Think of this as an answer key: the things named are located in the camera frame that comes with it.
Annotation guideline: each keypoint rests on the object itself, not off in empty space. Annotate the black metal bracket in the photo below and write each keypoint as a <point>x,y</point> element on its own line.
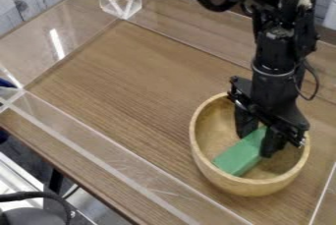
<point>78,218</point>

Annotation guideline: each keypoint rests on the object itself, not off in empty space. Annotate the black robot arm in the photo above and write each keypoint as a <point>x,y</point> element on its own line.
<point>283,29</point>

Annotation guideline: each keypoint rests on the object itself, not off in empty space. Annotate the green rectangular block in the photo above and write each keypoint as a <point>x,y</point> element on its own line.
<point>242,156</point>

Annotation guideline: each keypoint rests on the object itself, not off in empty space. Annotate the blue object at edge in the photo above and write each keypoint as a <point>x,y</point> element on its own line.
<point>6,83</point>

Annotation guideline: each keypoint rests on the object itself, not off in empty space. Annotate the brown wooden bowl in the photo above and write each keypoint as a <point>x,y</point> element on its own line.
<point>213,136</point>

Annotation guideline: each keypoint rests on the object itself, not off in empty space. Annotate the black table leg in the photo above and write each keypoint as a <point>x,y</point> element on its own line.
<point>55,181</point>

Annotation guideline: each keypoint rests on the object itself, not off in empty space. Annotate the clear acrylic enclosure wall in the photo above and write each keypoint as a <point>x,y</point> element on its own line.
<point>133,85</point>

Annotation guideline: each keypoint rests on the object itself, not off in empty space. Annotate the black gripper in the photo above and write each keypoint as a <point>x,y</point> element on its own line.
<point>266,100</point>

